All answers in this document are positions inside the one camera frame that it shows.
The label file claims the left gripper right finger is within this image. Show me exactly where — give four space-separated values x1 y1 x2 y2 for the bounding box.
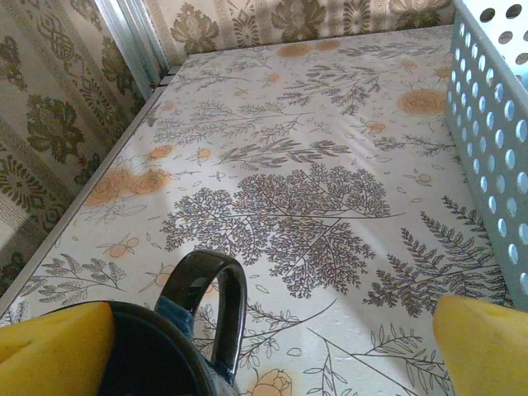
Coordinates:
434 293 528 396

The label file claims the dark blue mug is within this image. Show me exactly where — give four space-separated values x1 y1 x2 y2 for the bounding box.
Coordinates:
98 250 249 396

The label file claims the floral print tablecloth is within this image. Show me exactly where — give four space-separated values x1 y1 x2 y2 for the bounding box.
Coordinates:
0 24 528 396

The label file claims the aluminium frame post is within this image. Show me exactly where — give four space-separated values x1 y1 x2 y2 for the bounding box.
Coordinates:
92 0 175 91

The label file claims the aluminium table side rail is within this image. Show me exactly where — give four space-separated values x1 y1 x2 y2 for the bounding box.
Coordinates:
0 84 166 309

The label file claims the light blue perforated basket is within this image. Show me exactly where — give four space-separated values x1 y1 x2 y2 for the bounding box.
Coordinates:
445 0 528 309

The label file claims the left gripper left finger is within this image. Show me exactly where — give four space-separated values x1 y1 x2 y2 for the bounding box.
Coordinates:
0 300 115 396

